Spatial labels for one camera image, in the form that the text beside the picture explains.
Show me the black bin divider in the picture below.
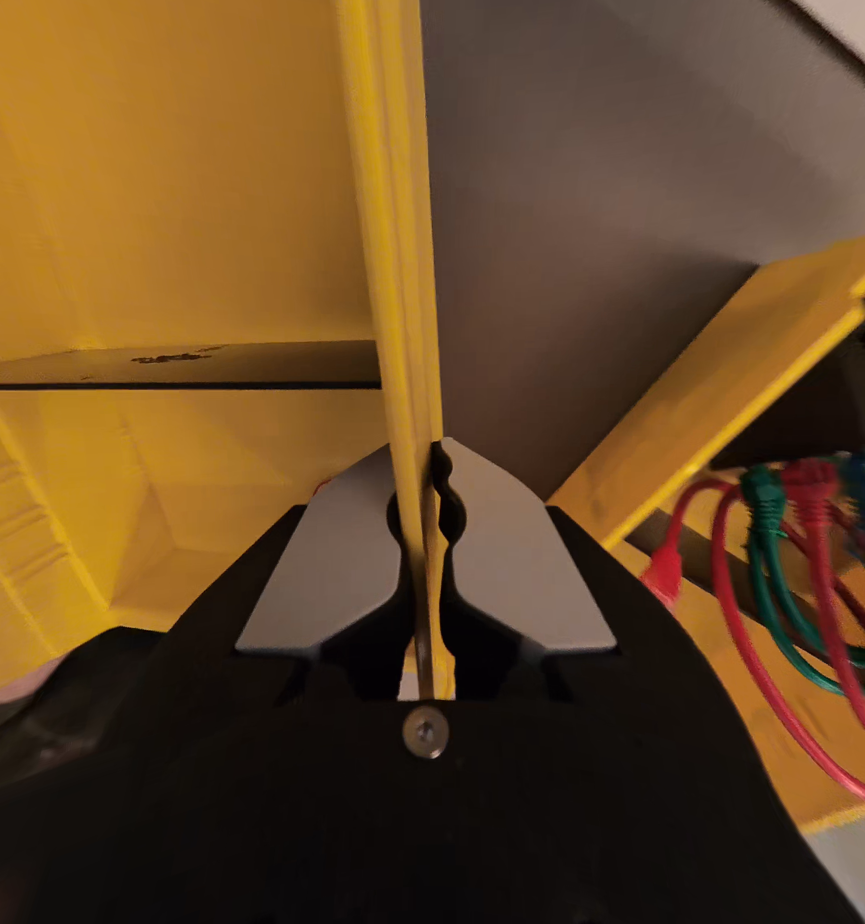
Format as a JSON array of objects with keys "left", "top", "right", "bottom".
[{"left": 0, "top": 341, "right": 383, "bottom": 392}]

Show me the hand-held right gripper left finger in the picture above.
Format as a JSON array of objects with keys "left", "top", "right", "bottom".
[{"left": 234, "top": 444, "right": 409, "bottom": 655}]

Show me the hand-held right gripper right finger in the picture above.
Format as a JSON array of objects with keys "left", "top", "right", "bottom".
[{"left": 431, "top": 436, "right": 619, "bottom": 655}]

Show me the yellow plastic bin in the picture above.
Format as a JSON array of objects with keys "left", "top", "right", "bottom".
[
  {"left": 548, "top": 230, "right": 865, "bottom": 837},
  {"left": 0, "top": 0, "right": 449, "bottom": 703}
]

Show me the green ethernet cable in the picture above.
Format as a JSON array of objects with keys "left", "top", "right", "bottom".
[{"left": 739, "top": 465, "right": 865, "bottom": 699}]

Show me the red ethernet cable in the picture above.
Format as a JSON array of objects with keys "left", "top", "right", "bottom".
[{"left": 640, "top": 458, "right": 865, "bottom": 808}]

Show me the black network switch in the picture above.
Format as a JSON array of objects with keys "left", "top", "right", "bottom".
[{"left": 710, "top": 296, "right": 865, "bottom": 470}]

